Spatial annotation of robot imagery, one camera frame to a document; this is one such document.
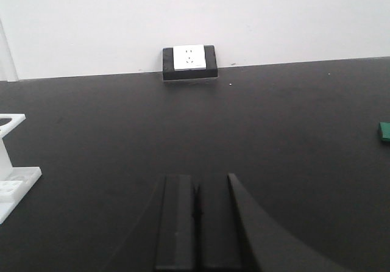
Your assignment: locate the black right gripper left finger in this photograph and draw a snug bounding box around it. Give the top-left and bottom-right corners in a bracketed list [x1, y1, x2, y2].
[154, 175, 195, 270]

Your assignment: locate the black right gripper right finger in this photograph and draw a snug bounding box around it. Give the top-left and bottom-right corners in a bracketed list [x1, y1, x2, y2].
[199, 173, 356, 272]

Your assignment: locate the green block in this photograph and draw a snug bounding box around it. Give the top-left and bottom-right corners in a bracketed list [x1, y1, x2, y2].
[378, 121, 390, 143]

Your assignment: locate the white test tube rack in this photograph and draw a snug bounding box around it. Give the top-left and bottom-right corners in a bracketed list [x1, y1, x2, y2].
[1, 113, 42, 224]

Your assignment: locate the white socket on black base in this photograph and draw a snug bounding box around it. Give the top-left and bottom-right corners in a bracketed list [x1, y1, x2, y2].
[162, 45, 218, 81]

